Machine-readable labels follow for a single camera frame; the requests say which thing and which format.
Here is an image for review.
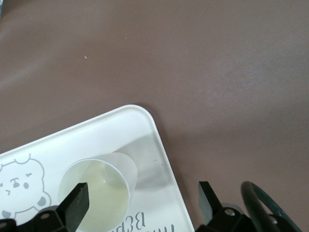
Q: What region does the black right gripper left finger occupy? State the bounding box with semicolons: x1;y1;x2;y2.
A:
57;182;90;232

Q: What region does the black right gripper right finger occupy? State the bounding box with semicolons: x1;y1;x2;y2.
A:
198;181;223;228

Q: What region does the white plastic cup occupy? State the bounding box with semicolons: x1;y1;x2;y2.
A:
57;152;138;230

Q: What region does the white bear print tray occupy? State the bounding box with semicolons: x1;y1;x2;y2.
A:
0;104;195;232

